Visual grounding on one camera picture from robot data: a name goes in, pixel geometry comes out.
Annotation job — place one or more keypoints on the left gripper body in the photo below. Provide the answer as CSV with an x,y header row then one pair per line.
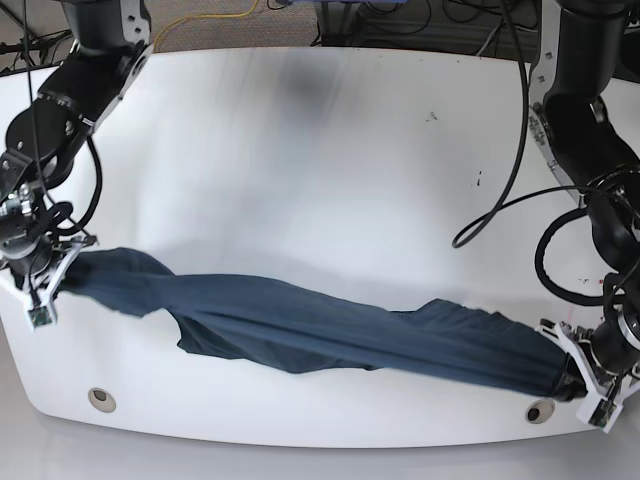
x,y
609,353

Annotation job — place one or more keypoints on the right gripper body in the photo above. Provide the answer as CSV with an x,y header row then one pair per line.
x,y
45,272

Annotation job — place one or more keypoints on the dark navy T-shirt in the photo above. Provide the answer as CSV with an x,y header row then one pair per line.
x,y
299,331

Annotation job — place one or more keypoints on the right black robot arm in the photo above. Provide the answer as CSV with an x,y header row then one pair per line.
x,y
40,238

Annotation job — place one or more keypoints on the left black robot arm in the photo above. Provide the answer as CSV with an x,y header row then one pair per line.
x,y
582,45

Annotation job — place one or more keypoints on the black tripod stand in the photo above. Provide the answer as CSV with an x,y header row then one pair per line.
x,y
31,49

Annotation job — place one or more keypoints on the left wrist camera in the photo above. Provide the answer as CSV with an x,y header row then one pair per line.
x,y
599,412

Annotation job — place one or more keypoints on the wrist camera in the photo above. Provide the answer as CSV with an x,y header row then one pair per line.
x,y
599,412
41,316

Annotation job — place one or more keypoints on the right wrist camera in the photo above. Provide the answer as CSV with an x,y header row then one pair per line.
x,y
41,316

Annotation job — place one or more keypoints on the right table cable grommet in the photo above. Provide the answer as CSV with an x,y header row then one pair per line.
x,y
540,411

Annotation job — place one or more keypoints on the table cable grommet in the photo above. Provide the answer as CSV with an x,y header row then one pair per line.
x,y
540,411
102,400

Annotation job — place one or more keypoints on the left table cable grommet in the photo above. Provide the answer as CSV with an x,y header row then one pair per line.
x,y
102,400

